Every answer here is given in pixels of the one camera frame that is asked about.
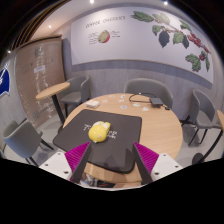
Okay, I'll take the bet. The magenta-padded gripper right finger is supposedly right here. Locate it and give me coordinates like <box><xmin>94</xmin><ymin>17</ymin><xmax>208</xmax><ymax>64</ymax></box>
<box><xmin>132</xmin><ymin>141</ymin><xmax>184</xmax><ymax>185</ymax></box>

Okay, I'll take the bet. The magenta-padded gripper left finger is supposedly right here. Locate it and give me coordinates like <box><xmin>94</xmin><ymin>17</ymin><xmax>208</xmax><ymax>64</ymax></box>
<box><xmin>38</xmin><ymin>141</ymin><xmax>93</xmax><ymax>184</ymax></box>

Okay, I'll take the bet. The black mouse pad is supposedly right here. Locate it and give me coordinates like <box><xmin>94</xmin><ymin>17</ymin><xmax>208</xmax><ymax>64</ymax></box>
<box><xmin>52</xmin><ymin>108</ymin><xmax>143</xmax><ymax>175</ymax></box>

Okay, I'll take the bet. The grey upholstered chair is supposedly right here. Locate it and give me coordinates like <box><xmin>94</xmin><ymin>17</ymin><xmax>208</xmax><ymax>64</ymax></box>
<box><xmin>180</xmin><ymin>88</ymin><xmax>222</xmax><ymax>147</ymax></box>
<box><xmin>2</xmin><ymin>118</ymin><xmax>54</xmax><ymax>167</ymax></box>
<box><xmin>123</xmin><ymin>77</ymin><xmax>174</xmax><ymax>109</ymax></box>
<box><xmin>59</xmin><ymin>75</ymin><xmax>92</xmax><ymax>116</ymax></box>

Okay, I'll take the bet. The small white box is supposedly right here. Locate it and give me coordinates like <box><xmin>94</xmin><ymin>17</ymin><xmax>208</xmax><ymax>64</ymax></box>
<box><xmin>85</xmin><ymin>100</ymin><xmax>101</xmax><ymax>109</ymax></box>

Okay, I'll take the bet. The black cable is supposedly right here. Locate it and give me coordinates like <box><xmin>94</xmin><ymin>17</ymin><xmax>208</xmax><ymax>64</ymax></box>
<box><xmin>128</xmin><ymin>92</ymin><xmax>157</xmax><ymax>103</ymax></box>

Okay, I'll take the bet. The brown wall board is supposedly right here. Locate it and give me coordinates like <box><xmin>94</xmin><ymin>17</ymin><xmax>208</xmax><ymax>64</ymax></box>
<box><xmin>14</xmin><ymin>37</ymin><xmax>66</xmax><ymax>128</ymax></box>

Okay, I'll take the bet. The blue white wall sign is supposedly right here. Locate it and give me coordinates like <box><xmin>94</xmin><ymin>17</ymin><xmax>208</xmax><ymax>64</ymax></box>
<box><xmin>0</xmin><ymin>61</ymin><xmax>12</xmax><ymax>98</ymax></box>

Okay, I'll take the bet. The white botanical wall poster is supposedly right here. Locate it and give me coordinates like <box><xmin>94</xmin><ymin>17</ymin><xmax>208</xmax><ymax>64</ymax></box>
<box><xmin>70</xmin><ymin>6</ymin><xmax>214</xmax><ymax>84</ymax></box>

